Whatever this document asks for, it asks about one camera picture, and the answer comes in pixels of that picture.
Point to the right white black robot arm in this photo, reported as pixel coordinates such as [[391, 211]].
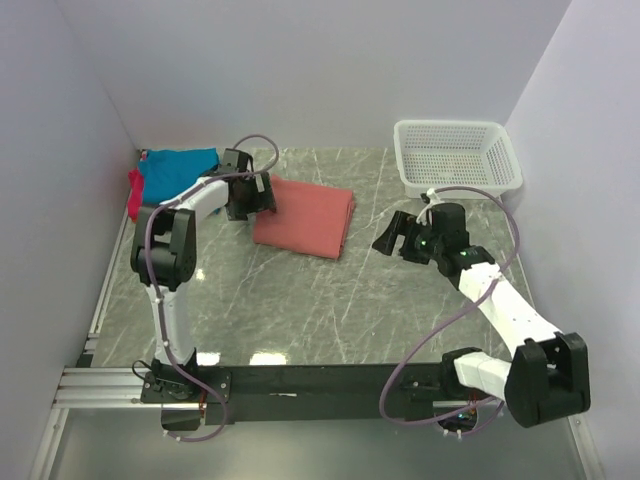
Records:
[[547, 377]]

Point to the aluminium rail frame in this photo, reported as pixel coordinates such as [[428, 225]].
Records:
[[112, 388]]

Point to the black base beam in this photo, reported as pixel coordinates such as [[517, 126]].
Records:
[[333, 392]]

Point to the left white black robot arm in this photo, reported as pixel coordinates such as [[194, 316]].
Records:
[[164, 251]]

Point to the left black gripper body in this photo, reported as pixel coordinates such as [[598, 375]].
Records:
[[252, 200]]

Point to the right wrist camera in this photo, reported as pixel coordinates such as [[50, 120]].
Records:
[[443, 218]]

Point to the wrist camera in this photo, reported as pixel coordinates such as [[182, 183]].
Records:
[[233, 161], [443, 218]]

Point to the salmon pink t shirt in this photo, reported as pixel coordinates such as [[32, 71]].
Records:
[[309, 219]]

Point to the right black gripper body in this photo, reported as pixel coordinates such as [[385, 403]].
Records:
[[420, 246]]

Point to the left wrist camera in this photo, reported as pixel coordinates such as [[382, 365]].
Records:
[[233, 161]]

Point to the folded magenta t shirt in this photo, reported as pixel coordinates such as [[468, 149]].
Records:
[[135, 200]]

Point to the folded blue t shirt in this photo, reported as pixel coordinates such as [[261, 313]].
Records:
[[168, 172]]

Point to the white plastic basket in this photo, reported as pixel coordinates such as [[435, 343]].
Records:
[[444, 153]]

